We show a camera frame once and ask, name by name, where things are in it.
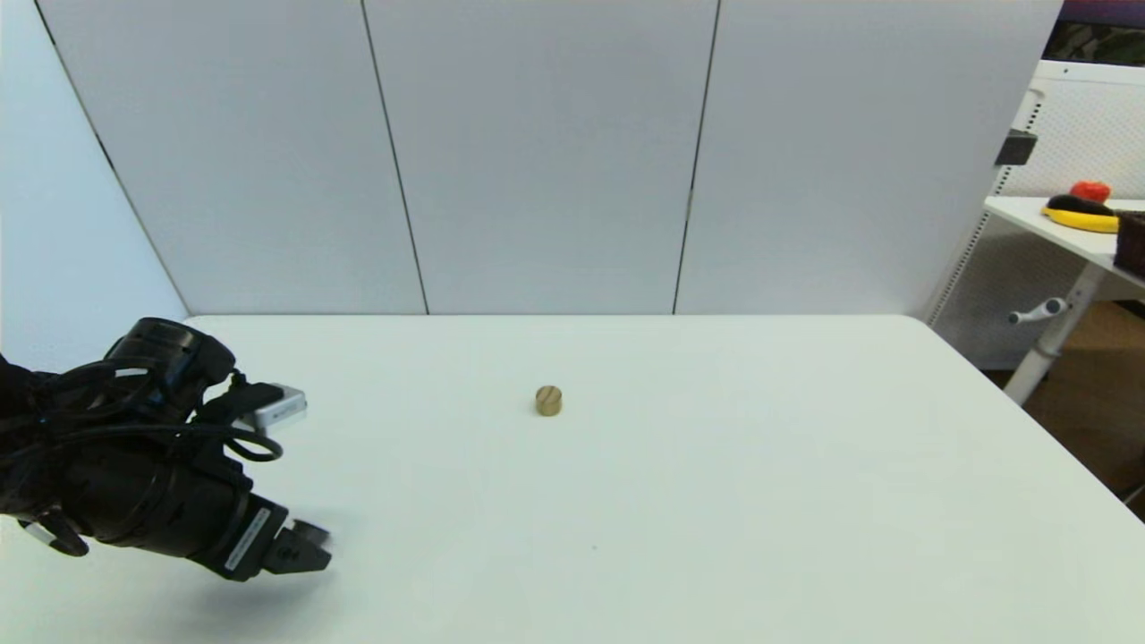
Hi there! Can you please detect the small black box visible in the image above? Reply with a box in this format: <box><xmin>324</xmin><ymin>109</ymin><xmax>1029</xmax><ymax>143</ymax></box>
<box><xmin>995</xmin><ymin>129</ymin><xmax>1039</xmax><ymax>167</ymax></box>

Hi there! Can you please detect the white side table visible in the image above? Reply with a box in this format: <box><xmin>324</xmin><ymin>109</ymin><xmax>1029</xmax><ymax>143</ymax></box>
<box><xmin>984</xmin><ymin>196</ymin><xmax>1145</xmax><ymax>405</ymax></box>

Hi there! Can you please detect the yellow banana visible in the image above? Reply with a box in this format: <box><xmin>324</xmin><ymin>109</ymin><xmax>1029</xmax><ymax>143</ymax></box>
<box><xmin>1040</xmin><ymin>207</ymin><xmax>1122</xmax><ymax>234</ymax></box>

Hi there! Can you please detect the black oblong object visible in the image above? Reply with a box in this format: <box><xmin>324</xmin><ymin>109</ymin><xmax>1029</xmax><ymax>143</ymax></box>
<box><xmin>1047</xmin><ymin>193</ymin><xmax>1115</xmax><ymax>217</ymax></box>

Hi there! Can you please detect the dark brown box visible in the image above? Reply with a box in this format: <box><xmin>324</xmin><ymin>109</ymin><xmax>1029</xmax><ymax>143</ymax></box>
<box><xmin>1114</xmin><ymin>211</ymin><xmax>1145</xmax><ymax>280</ymax></box>

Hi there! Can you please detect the white pegboard panel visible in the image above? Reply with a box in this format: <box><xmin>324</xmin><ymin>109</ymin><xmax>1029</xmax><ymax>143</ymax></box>
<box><xmin>926</xmin><ymin>59</ymin><xmax>1145</xmax><ymax>370</ymax></box>

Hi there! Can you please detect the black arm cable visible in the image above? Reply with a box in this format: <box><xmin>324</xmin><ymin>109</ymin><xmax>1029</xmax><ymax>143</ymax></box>
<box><xmin>18</xmin><ymin>358</ymin><xmax>284</xmax><ymax>465</ymax></box>

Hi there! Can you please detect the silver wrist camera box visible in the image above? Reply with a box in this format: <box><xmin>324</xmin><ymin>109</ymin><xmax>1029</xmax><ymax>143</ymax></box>
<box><xmin>234</xmin><ymin>384</ymin><xmax>309</xmax><ymax>433</ymax></box>

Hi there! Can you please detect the white table crank handle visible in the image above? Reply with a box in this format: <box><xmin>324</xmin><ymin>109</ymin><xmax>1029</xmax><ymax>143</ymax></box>
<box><xmin>1008</xmin><ymin>297</ymin><xmax>1068</xmax><ymax>326</ymax></box>

